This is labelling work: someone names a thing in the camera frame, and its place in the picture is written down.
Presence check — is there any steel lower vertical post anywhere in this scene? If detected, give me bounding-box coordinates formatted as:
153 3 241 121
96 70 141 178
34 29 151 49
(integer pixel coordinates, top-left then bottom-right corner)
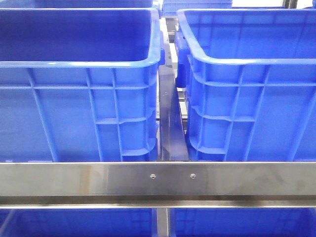
157 208 171 237

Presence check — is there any stainless steel front rail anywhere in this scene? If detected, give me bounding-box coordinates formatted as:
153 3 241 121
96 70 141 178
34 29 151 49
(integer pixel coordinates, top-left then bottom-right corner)
0 161 316 209

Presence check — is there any large blue crate left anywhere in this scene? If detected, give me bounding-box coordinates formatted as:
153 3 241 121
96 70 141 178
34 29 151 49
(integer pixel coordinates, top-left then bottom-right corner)
0 8 164 162

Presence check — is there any large blue crate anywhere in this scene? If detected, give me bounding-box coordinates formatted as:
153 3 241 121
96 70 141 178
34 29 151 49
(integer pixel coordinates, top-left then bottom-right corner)
0 8 164 162
175 8 316 161

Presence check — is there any blue crate far left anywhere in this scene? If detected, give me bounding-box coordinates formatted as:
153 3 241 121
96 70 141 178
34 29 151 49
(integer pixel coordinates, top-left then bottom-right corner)
0 0 163 10

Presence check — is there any blue crate far right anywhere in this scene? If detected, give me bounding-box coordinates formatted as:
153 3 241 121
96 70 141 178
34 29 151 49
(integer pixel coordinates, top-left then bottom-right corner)
162 0 233 16

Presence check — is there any blue crate lower right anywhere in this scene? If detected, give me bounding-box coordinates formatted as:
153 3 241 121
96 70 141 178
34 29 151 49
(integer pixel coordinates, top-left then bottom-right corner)
171 208 316 237

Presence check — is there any large blue crate right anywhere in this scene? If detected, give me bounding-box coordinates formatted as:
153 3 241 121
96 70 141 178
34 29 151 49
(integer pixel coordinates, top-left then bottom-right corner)
175 8 316 161

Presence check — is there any steel centre divider rail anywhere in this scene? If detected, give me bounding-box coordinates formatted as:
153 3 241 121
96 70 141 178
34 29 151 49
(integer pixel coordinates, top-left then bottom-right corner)
158 18 190 161

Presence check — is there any blue crate lower left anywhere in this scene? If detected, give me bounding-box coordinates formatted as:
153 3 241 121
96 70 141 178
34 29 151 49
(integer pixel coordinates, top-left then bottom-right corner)
0 209 158 237

